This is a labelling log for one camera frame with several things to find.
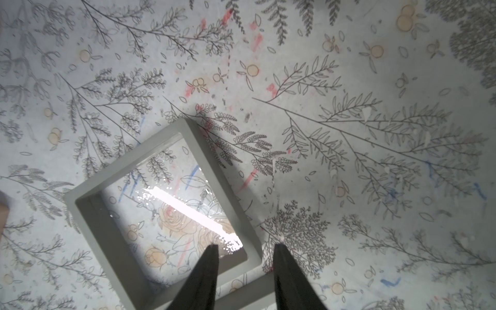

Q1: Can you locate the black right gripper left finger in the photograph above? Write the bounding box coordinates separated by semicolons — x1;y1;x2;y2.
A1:
167;244;219;310

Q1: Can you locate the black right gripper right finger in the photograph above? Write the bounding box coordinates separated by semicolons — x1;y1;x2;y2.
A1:
273;244;326;309

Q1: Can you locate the grey brooch box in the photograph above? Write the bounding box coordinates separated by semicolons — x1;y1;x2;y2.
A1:
65;119;262;309
214;272;276;310

